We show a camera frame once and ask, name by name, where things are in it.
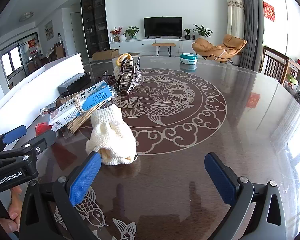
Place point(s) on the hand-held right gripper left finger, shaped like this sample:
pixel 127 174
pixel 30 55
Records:
pixel 85 177

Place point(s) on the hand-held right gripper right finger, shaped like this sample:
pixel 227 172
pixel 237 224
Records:
pixel 220 177

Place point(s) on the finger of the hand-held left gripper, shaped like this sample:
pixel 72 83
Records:
pixel 43 140
pixel 13 133

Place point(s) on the red packet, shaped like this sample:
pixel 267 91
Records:
pixel 42 128

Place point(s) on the glass bottle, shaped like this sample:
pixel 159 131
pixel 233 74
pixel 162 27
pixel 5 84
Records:
pixel 46 109

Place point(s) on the bundle of bamboo sticks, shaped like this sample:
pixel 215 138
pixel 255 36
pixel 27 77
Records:
pixel 82 122

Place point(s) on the cream knit glove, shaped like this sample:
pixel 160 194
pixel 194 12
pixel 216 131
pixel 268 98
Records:
pixel 110 135
pixel 120 60

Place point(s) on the blue white medicine box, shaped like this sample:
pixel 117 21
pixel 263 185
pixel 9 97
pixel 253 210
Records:
pixel 90 100

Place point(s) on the black cardboard box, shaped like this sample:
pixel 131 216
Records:
pixel 75 83

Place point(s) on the black eyeglasses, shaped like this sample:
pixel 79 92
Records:
pixel 105 76

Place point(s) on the person's left hand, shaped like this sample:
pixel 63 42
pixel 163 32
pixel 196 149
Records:
pixel 14 215

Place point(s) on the red window decoration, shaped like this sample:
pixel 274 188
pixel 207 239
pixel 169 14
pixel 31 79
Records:
pixel 32 43

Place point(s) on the brown cardboard box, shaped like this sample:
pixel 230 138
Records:
pixel 105 54

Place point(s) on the rhinestone hair claw clip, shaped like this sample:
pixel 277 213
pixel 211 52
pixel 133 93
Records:
pixel 130 77

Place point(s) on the round ceiling lamp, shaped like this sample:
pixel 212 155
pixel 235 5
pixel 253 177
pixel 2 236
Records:
pixel 26 17

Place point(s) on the teal white round box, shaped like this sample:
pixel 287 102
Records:
pixel 188 58

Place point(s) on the dark glass display cabinet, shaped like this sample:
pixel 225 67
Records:
pixel 95 22

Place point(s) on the white round vase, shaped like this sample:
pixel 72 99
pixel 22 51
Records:
pixel 122 38

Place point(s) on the orange lounge chair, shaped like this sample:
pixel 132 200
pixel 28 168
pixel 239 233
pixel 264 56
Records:
pixel 210 48

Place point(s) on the red flower plant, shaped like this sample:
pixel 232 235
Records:
pixel 115 32

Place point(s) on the white television cabinet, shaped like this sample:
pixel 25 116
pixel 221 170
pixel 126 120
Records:
pixel 135 46

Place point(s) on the wooden chair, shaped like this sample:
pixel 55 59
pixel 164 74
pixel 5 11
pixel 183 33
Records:
pixel 275 55

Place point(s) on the wooden bench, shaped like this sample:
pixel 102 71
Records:
pixel 163 44

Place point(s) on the large leafy potted plant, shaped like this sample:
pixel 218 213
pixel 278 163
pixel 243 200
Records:
pixel 202 31

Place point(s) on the small green potted plant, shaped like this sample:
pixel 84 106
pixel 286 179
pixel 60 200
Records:
pixel 187 32

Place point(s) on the grey curtain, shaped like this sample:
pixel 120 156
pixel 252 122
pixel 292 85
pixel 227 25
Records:
pixel 250 25

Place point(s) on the covered standing air conditioner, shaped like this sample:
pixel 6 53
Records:
pixel 235 17

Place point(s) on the black television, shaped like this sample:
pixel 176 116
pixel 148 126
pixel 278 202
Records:
pixel 162 26

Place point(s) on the wall painting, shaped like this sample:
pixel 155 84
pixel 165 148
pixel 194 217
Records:
pixel 48 30

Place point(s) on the red wall decoration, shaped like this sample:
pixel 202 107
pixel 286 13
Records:
pixel 269 11

